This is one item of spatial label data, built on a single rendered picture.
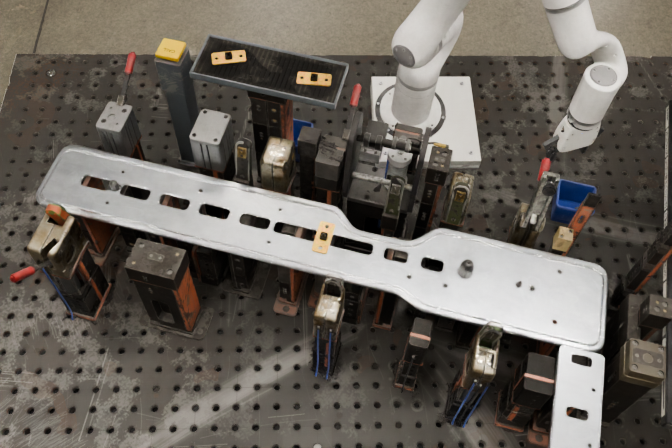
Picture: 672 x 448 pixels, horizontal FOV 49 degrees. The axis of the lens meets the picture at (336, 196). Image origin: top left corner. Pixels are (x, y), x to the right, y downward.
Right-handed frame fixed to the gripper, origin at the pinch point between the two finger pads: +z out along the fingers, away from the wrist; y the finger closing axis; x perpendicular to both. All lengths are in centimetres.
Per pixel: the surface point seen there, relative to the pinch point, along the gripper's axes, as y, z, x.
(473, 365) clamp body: -49, -11, -48
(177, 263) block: -103, -11, -6
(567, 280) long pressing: -18.4, -5.0, -34.9
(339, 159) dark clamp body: -60, -13, 8
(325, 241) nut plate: -69, -7, -9
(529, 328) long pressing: -32, -6, -43
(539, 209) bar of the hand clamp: -21.2, -15.1, -20.2
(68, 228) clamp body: -125, -14, 8
